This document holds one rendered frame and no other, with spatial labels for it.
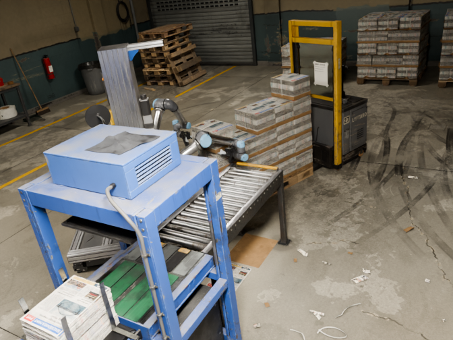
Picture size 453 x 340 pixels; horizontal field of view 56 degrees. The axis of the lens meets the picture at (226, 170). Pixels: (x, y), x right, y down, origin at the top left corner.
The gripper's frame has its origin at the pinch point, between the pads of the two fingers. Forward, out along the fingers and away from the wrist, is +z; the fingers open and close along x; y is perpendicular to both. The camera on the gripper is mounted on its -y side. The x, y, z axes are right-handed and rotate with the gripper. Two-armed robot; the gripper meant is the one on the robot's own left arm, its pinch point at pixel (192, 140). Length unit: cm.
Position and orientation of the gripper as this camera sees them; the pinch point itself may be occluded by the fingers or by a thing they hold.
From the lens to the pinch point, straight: 477.1
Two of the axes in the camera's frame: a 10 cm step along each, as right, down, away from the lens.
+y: -1.2, -8.9, -4.3
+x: 7.6, -3.6, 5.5
